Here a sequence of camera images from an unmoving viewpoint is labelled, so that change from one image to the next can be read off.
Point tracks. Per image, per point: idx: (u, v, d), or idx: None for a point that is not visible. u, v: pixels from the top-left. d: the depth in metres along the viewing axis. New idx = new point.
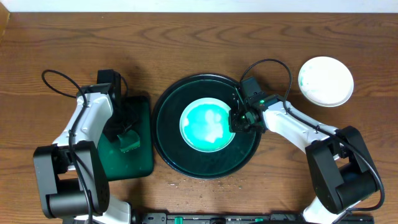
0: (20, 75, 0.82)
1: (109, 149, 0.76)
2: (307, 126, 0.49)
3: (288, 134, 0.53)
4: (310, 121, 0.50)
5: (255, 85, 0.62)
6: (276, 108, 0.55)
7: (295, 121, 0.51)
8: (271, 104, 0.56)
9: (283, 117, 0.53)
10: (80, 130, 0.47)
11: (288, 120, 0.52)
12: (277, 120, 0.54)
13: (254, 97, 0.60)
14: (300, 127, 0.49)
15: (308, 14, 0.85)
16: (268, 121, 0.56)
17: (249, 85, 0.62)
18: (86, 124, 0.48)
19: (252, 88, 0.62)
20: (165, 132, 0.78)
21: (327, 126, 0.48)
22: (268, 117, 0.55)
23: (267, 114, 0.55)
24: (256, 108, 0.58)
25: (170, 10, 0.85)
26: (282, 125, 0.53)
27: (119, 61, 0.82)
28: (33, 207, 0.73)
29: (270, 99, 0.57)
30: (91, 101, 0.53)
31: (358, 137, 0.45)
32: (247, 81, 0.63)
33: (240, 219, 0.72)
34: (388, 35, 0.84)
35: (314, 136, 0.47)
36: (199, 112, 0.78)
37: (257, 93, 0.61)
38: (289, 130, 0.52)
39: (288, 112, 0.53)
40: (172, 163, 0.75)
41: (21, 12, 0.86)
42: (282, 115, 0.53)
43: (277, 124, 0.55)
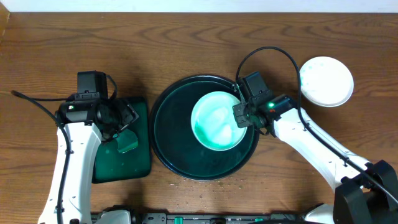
0: (20, 75, 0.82)
1: (106, 149, 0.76)
2: (334, 155, 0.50)
3: (308, 154, 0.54)
4: (336, 147, 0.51)
5: (259, 82, 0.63)
6: (293, 122, 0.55)
7: (318, 144, 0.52)
8: (281, 107, 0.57)
9: (305, 137, 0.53)
10: (68, 201, 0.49)
11: (311, 142, 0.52)
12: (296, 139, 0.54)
13: (259, 98, 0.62)
14: (326, 157, 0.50)
15: (310, 14, 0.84)
16: (280, 129, 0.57)
17: (252, 82, 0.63)
18: (73, 188, 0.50)
19: (259, 88, 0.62)
20: (163, 135, 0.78)
21: (357, 160, 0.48)
22: (280, 127, 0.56)
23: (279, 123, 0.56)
24: (265, 111, 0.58)
25: (169, 10, 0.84)
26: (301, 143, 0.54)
27: (119, 61, 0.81)
28: (33, 206, 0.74)
29: (281, 102, 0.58)
30: (74, 146, 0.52)
31: (390, 173, 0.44)
32: (250, 79, 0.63)
33: (240, 219, 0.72)
34: (390, 35, 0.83)
35: (344, 172, 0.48)
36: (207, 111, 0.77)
37: (262, 90, 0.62)
38: (310, 151, 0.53)
39: (306, 128, 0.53)
40: (170, 165, 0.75)
41: (21, 12, 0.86)
42: (301, 133, 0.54)
43: (294, 139, 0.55)
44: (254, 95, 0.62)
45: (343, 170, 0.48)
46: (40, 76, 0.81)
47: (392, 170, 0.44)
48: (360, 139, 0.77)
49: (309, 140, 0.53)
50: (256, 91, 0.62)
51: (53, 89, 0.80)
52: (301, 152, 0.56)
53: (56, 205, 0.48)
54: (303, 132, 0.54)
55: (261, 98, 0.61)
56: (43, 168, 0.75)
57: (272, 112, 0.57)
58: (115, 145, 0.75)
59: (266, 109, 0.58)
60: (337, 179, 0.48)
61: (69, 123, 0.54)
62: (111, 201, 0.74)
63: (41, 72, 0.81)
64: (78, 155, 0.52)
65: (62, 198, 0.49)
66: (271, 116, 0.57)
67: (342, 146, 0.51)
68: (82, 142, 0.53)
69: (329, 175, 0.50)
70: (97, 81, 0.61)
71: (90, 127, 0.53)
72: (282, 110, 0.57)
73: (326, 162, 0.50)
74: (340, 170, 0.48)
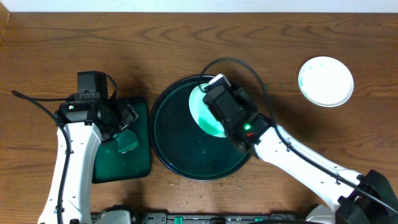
0: (20, 76, 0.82)
1: (106, 149, 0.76)
2: (325, 173, 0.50)
3: (295, 174, 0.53)
4: (324, 163, 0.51)
5: (229, 99, 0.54)
6: (274, 144, 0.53)
7: (305, 165, 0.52)
8: (259, 127, 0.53)
9: (290, 158, 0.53)
10: (68, 202, 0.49)
11: (297, 162, 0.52)
12: (282, 160, 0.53)
13: (233, 121, 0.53)
14: (318, 177, 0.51)
15: (310, 14, 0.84)
16: (260, 152, 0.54)
17: (221, 102, 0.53)
18: (73, 188, 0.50)
19: (231, 107, 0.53)
20: (163, 135, 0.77)
21: (348, 175, 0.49)
22: (260, 150, 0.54)
23: (259, 145, 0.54)
24: (243, 136, 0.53)
25: (169, 10, 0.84)
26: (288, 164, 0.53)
27: (119, 61, 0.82)
28: (33, 206, 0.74)
29: (256, 122, 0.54)
30: (74, 146, 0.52)
31: (382, 182, 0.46)
32: (221, 101, 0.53)
33: (240, 219, 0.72)
34: (390, 35, 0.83)
35: (338, 190, 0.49)
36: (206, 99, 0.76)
37: (236, 109, 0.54)
38: (298, 173, 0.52)
39: (290, 149, 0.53)
40: (170, 165, 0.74)
41: (21, 12, 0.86)
42: (286, 154, 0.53)
43: (278, 162, 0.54)
44: (226, 119, 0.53)
45: (337, 189, 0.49)
46: (40, 75, 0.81)
47: (382, 178, 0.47)
48: (360, 139, 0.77)
49: (295, 161, 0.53)
50: (230, 113, 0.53)
51: (53, 89, 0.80)
52: (288, 173, 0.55)
53: (56, 205, 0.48)
54: (286, 152, 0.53)
55: (236, 119, 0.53)
56: (43, 168, 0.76)
57: (250, 136, 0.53)
58: (114, 145, 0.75)
59: (244, 134, 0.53)
60: (334, 200, 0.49)
61: (69, 123, 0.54)
62: (111, 201, 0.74)
63: (41, 72, 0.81)
64: (78, 156, 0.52)
65: (62, 198, 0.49)
66: (250, 141, 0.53)
67: (329, 161, 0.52)
68: (82, 142, 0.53)
69: (324, 195, 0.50)
70: (97, 81, 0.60)
71: (90, 127, 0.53)
72: (259, 131, 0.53)
73: (318, 182, 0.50)
74: (335, 189, 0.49)
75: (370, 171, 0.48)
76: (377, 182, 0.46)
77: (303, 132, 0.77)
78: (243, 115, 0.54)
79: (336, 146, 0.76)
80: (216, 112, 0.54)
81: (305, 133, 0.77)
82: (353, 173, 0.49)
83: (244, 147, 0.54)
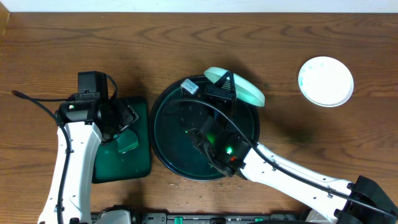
0: (20, 75, 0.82)
1: (105, 149, 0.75)
2: (316, 189, 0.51)
3: (286, 192, 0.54)
4: (314, 178, 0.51)
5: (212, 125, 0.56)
6: (260, 165, 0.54)
7: (294, 182, 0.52)
8: (240, 150, 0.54)
9: (278, 177, 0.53)
10: (67, 201, 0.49)
11: (285, 180, 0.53)
12: (271, 180, 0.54)
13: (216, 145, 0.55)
14: (310, 193, 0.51)
15: (309, 14, 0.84)
16: (248, 174, 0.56)
17: (203, 126, 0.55)
18: (73, 188, 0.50)
19: (212, 130, 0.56)
20: (163, 135, 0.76)
21: (339, 185, 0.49)
22: (247, 172, 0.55)
23: (245, 169, 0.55)
24: (227, 161, 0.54)
25: (169, 10, 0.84)
26: (277, 183, 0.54)
27: (119, 61, 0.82)
28: (33, 206, 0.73)
29: (238, 145, 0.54)
30: (74, 146, 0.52)
31: (371, 186, 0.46)
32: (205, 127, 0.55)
33: (240, 219, 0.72)
34: (389, 35, 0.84)
35: (333, 203, 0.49)
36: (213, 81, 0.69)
37: (216, 130, 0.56)
38: (290, 190, 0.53)
39: (276, 167, 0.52)
40: (170, 165, 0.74)
41: (21, 12, 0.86)
42: (274, 173, 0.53)
43: (268, 182, 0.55)
44: (209, 143, 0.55)
45: (330, 203, 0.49)
46: (40, 75, 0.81)
47: (370, 182, 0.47)
48: (360, 139, 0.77)
49: (283, 179, 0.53)
50: (212, 137, 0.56)
51: (54, 89, 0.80)
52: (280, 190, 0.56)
53: (56, 203, 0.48)
54: (274, 172, 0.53)
55: (217, 142, 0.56)
56: (43, 168, 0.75)
57: (234, 160, 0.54)
58: (114, 145, 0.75)
59: (227, 158, 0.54)
60: (331, 214, 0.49)
61: (69, 122, 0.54)
62: (111, 201, 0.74)
63: (41, 72, 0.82)
64: (78, 155, 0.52)
65: (62, 197, 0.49)
66: (236, 166, 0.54)
67: (318, 173, 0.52)
68: (82, 142, 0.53)
69: (319, 211, 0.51)
70: (98, 81, 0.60)
71: (90, 126, 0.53)
72: (242, 154, 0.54)
73: (311, 198, 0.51)
74: (329, 203, 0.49)
75: (361, 177, 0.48)
76: (367, 188, 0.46)
77: (303, 132, 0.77)
78: (224, 138, 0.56)
79: (335, 146, 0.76)
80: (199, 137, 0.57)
81: (305, 132, 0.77)
82: (344, 183, 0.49)
83: (230, 172, 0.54)
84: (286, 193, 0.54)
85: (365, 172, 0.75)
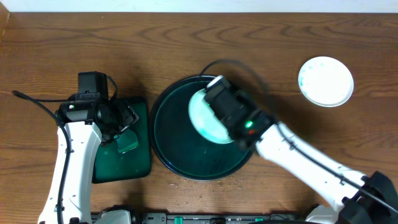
0: (20, 76, 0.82)
1: (105, 150, 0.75)
2: (329, 174, 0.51)
3: (298, 173, 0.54)
4: (328, 165, 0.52)
5: (227, 99, 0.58)
6: (277, 142, 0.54)
7: (308, 164, 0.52)
8: (260, 126, 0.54)
9: (294, 157, 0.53)
10: (67, 201, 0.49)
11: (299, 162, 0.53)
12: (285, 159, 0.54)
13: (231, 116, 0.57)
14: (321, 177, 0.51)
15: (309, 14, 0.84)
16: (262, 150, 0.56)
17: (221, 99, 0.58)
18: (73, 188, 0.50)
19: (227, 103, 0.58)
20: (163, 136, 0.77)
21: (353, 176, 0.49)
22: (262, 148, 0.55)
23: (262, 144, 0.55)
24: (244, 134, 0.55)
25: (169, 10, 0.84)
26: (291, 163, 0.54)
27: (119, 61, 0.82)
28: (33, 206, 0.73)
29: (258, 119, 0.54)
30: (74, 145, 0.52)
31: (387, 183, 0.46)
32: (220, 97, 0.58)
33: (240, 219, 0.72)
34: (389, 35, 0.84)
35: (343, 191, 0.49)
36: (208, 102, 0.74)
37: (235, 106, 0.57)
38: (301, 172, 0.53)
39: (293, 147, 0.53)
40: (170, 165, 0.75)
41: (21, 12, 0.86)
42: (290, 152, 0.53)
43: (281, 160, 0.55)
44: (228, 115, 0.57)
45: (341, 190, 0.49)
46: (40, 75, 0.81)
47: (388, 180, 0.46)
48: (360, 139, 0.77)
49: (298, 160, 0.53)
50: (227, 109, 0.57)
51: (53, 89, 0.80)
52: (291, 171, 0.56)
53: (56, 203, 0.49)
54: (290, 151, 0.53)
55: (235, 116, 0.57)
56: (43, 168, 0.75)
57: (251, 134, 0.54)
58: (114, 145, 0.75)
59: (245, 131, 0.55)
60: (337, 201, 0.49)
61: (69, 122, 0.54)
62: (111, 201, 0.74)
63: (41, 72, 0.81)
64: (78, 155, 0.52)
65: (62, 197, 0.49)
66: (252, 139, 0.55)
67: (333, 161, 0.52)
68: (82, 142, 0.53)
69: (328, 196, 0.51)
70: (97, 81, 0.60)
71: (90, 126, 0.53)
72: (260, 128, 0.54)
73: (323, 182, 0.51)
74: (339, 190, 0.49)
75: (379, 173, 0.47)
76: (382, 183, 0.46)
77: (303, 132, 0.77)
78: (244, 112, 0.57)
79: (335, 145, 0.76)
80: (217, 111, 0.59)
81: (304, 132, 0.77)
82: (358, 174, 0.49)
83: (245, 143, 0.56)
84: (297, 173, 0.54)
85: (365, 172, 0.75)
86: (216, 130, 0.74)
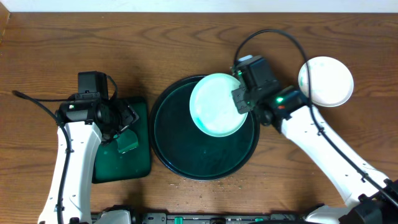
0: (20, 76, 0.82)
1: (105, 150, 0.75)
2: (352, 168, 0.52)
3: (321, 160, 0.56)
4: (353, 160, 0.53)
5: (262, 71, 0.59)
6: (306, 125, 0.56)
7: (333, 154, 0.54)
8: (290, 104, 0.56)
9: (319, 142, 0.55)
10: (67, 201, 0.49)
11: (325, 148, 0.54)
12: (311, 142, 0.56)
13: (263, 88, 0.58)
14: (344, 170, 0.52)
15: (309, 14, 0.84)
16: (288, 129, 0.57)
17: (255, 70, 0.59)
18: (73, 188, 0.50)
19: (262, 75, 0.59)
20: (163, 135, 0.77)
21: (377, 176, 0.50)
22: (289, 126, 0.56)
23: (289, 121, 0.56)
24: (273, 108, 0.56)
25: (168, 10, 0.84)
26: (315, 147, 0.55)
27: (119, 61, 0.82)
28: (33, 206, 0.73)
29: (290, 97, 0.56)
30: (74, 145, 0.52)
31: None
32: (255, 66, 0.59)
33: (240, 219, 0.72)
34: (389, 35, 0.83)
35: (361, 188, 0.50)
36: (208, 93, 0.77)
37: (268, 81, 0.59)
38: (323, 158, 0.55)
39: (321, 132, 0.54)
40: (170, 165, 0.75)
41: (20, 12, 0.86)
42: (317, 137, 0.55)
43: (306, 143, 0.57)
44: (259, 87, 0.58)
45: (360, 185, 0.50)
46: (41, 76, 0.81)
47: None
48: (360, 139, 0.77)
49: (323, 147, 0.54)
50: (260, 81, 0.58)
51: (54, 89, 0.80)
52: (313, 157, 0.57)
53: (56, 203, 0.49)
54: (316, 136, 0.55)
55: (266, 89, 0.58)
56: (43, 168, 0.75)
57: (282, 109, 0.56)
58: (114, 145, 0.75)
59: (276, 106, 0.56)
60: (354, 196, 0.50)
61: (69, 122, 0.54)
62: (111, 202, 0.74)
63: (41, 72, 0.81)
64: (78, 155, 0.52)
65: (62, 197, 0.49)
66: (279, 114, 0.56)
67: (359, 158, 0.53)
68: (82, 142, 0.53)
69: (346, 189, 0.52)
70: (97, 81, 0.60)
71: (90, 126, 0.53)
72: (290, 105, 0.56)
73: (343, 175, 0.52)
74: (357, 185, 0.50)
75: None
76: None
77: None
78: (275, 89, 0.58)
79: None
80: (249, 81, 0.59)
81: None
82: (382, 176, 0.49)
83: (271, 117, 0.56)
84: (319, 160, 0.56)
85: None
86: (213, 122, 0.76)
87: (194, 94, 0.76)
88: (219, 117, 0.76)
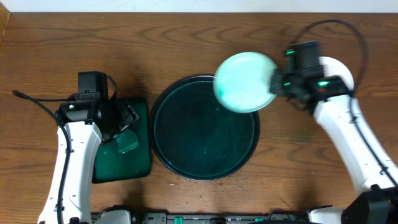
0: (20, 76, 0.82)
1: (104, 150, 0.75)
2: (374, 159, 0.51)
3: (343, 146, 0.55)
4: (379, 154, 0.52)
5: (313, 55, 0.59)
6: (340, 111, 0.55)
7: (359, 142, 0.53)
8: (332, 90, 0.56)
9: (349, 129, 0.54)
10: (67, 201, 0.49)
11: (352, 136, 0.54)
12: (339, 127, 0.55)
13: (310, 68, 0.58)
14: (365, 158, 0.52)
15: (309, 14, 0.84)
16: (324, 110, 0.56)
17: (306, 51, 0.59)
18: (73, 188, 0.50)
19: (312, 58, 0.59)
20: (163, 135, 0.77)
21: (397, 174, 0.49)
22: (325, 108, 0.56)
23: (326, 105, 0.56)
24: (315, 88, 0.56)
25: (168, 10, 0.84)
26: (342, 132, 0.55)
27: (119, 61, 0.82)
28: (33, 206, 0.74)
29: (334, 84, 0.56)
30: (74, 145, 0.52)
31: None
32: (308, 48, 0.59)
33: (240, 220, 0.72)
34: (389, 35, 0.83)
35: (377, 178, 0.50)
36: (242, 69, 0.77)
37: (315, 64, 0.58)
38: (346, 145, 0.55)
39: (353, 121, 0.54)
40: (170, 165, 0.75)
41: (20, 12, 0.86)
42: (348, 126, 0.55)
43: (334, 127, 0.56)
44: (305, 68, 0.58)
45: (377, 176, 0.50)
46: (41, 76, 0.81)
47: None
48: None
49: (351, 134, 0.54)
50: (309, 63, 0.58)
51: (54, 89, 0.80)
52: (337, 142, 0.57)
53: (56, 203, 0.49)
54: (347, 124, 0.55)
55: (311, 71, 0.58)
56: (43, 168, 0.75)
57: (323, 91, 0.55)
58: (114, 145, 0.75)
59: (318, 86, 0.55)
60: (367, 183, 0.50)
61: (69, 122, 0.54)
62: (111, 201, 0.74)
63: (41, 72, 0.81)
64: (78, 155, 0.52)
65: (62, 197, 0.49)
66: (318, 96, 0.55)
67: (385, 154, 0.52)
68: (82, 142, 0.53)
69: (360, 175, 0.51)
70: (97, 81, 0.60)
71: (90, 126, 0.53)
72: (332, 91, 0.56)
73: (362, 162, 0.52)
74: (375, 175, 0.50)
75: None
76: None
77: (303, 132, 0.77)
78: (320, 73, 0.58)
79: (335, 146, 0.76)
80: (296, 61, 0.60)
81: (305, 132, 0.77)
82: None
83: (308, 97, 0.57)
84: (343, 145, 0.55)
85: None
86: (232, 95, 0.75)
87: (228, 62, 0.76)
88: (241, 93, 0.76)
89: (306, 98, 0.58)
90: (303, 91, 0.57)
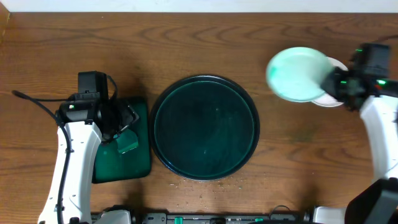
0: (20, 76, 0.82)
1: (104, 150, 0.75)
2: None
3: (377, 139, 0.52)
4: None
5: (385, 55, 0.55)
6: (387, 106, 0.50)
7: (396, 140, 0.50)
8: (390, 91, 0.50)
9: (390, 125, 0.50)
10: (68, 201, 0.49)
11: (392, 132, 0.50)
12: (380, 121, 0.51)
13: (372, 68, 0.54)
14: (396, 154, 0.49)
15: (309, 14, 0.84)
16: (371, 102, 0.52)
17: (377, 50, 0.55)
18: (73, 188, 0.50)
19: (380, 57, 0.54)
20: (164, 136, 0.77)
21: None
22: (373, 103, 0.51)
23: (375, 101, 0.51)
24: (371, 84, 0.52)
25: (168, 10, 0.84)
26: (380, 126, 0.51)
27: (119, 61, 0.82)
28: (33, 206, 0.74)
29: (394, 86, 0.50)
30: (74, 145, 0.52)
31: None
32: (380, 48, 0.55)
33: (240, 219, 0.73)
34: (389, 35, 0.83)
35: None
36: (300, 59, 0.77)
37: (381, 66, 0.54)
38: (379, 137, 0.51)
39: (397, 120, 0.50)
40: (171, 165, 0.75)
41: (20, 12, 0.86)
42: (391, 122, 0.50)
43: (374, 120, 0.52)
44: (369, 66, 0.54)
45: None
46: (41, 76, 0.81)
47: None
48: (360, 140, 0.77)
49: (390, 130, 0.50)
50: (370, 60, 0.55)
51: (54, 89, 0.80)
52: (370, 134, 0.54)
53: (56, 203, 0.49)
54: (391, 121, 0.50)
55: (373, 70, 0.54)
56: (43, 168, 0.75)
57: (376, 87, 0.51)
58: (114, 145, 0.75)
59: (374, 83, 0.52)
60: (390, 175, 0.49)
61: (69, 122, 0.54)
62: (111, 201, 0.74)
63: (41, 72, 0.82)
64: (78, 155, 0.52)
65: (62, 197, 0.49)
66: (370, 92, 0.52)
67: None
68: (82, 142, 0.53)
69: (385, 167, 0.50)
70: (97, 81, 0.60)
71: (90, 126, 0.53)
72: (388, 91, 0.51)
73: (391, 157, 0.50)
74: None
75: None
76: None
77: (303, 132, 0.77)
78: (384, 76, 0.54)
79: (335, 146, 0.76)
80: (362, 58, 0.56)
81: (305, 133, 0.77)
82: None
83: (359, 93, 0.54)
84: (376, 137, 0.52)
85: (365, 173, 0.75)
86: (280, 81, 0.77)
87: (287, 52, 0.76)
88: (288, 82, 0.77)
89: (359, 92, 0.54)
90: (357, 85, 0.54)
